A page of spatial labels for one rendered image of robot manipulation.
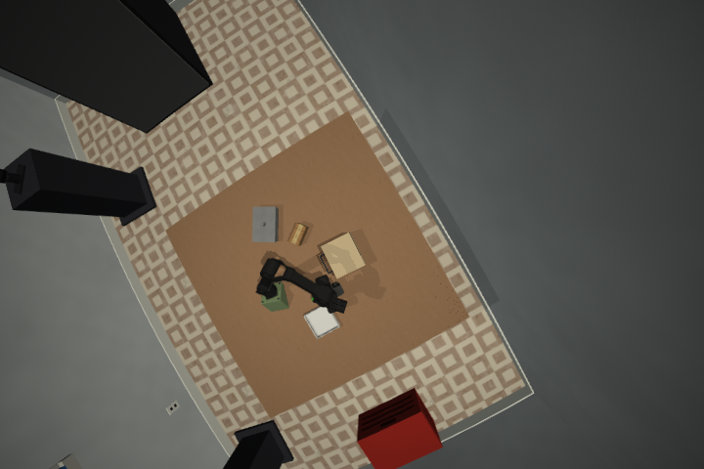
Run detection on brown cardboard box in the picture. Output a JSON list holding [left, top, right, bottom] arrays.
[[289, 223, 309, 246]]

